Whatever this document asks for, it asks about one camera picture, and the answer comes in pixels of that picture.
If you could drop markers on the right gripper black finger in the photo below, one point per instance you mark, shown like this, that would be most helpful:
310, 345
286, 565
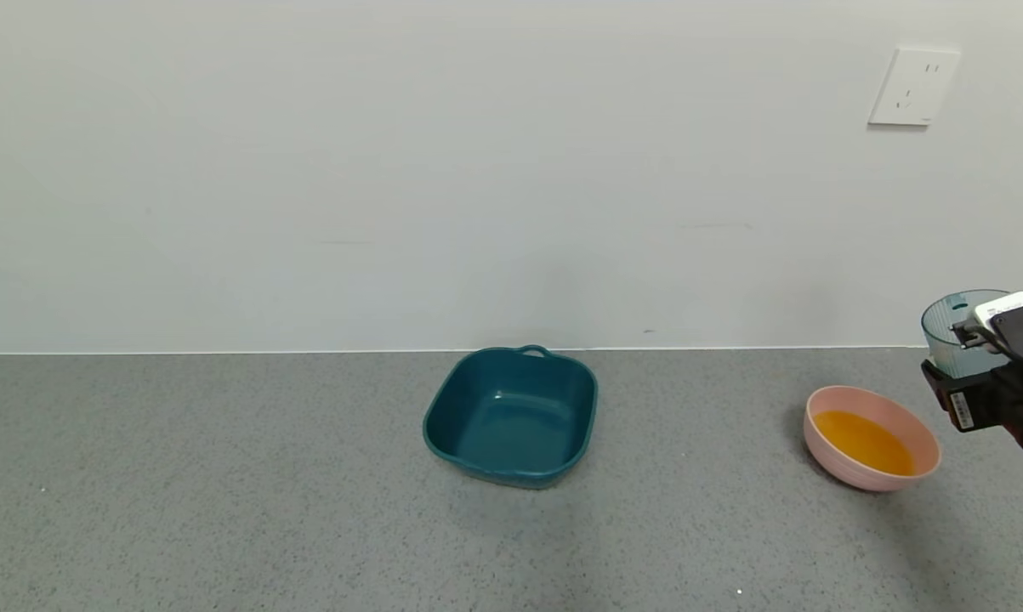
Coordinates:
969, 335
966, 404

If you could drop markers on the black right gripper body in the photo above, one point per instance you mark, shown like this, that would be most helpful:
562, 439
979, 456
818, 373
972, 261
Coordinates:
959, 402

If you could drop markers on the ribbed translucent blue cup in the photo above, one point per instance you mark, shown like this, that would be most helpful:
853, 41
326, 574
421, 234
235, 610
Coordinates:
940, 340

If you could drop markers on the orange liquid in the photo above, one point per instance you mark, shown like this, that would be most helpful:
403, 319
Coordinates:
864, 442

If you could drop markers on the pink round bowl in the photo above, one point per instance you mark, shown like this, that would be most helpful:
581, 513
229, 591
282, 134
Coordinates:
851, 476

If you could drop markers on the teal square plastic basin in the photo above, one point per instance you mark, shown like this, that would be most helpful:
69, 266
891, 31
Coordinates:
511, 425

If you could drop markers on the white wall socket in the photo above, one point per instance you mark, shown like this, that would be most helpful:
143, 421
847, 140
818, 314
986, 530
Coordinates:
912, 87

